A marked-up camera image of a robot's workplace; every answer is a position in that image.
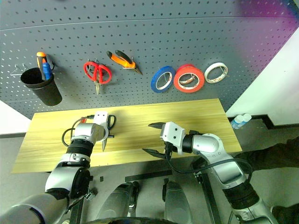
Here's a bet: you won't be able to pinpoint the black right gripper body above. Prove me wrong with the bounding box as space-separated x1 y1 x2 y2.
164 142 174 160

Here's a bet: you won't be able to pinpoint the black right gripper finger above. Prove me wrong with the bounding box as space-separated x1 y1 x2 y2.
148 121 167 130
142 148 166 158

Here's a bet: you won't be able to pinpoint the black handled scissors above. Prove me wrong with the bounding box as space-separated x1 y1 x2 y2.
101 114 117 153

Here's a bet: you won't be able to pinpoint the wide red tape roll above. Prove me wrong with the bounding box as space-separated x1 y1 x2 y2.
173 64 206 94

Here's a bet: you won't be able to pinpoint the orange black needle nose pliers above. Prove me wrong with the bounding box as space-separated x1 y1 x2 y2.
106 50 143 76

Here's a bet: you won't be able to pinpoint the grey metal pegboard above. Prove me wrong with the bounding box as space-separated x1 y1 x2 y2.
0 0 299 120

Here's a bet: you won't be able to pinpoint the black floor strip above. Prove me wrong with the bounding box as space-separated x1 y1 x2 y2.
125 169 173 183

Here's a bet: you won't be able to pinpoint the blue tape roll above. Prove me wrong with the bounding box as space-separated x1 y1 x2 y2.
150 65 176 94

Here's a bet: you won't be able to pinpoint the dark rounded robot foot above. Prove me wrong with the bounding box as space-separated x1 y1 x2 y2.
162 180 195 220
96 181 140 220

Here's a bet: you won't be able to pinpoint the black metal table leg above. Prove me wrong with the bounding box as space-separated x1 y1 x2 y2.
68 197 85 224
192 161 221 224

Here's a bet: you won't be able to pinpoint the white tape roll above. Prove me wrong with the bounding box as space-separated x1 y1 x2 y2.
204 62 229 84

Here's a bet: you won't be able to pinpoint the blue white plastic bottle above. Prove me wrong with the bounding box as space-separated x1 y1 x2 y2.
230 114 245 130
241 113 253 125

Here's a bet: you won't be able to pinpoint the black plastic cup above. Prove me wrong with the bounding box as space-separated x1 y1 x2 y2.
20 67 63 107

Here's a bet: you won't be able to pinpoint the person in dark clothing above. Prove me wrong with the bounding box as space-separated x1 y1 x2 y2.
240 136 299 172

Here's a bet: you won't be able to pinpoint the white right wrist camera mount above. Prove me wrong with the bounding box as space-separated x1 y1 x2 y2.
160 121 186 155

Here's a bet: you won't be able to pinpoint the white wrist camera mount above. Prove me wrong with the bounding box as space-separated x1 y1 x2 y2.
160 121 186 155
93 111 109 128

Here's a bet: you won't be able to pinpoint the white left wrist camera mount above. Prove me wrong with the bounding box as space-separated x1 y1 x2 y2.
93 111 109 128

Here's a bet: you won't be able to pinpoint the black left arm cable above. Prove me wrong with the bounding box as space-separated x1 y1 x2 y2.
61 115 95 147

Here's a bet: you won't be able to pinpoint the red handled scissors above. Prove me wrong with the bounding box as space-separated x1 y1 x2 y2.
83 61 113 96

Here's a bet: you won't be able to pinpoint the white wire pegboard hook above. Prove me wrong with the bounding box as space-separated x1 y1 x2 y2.
10 64 28 77

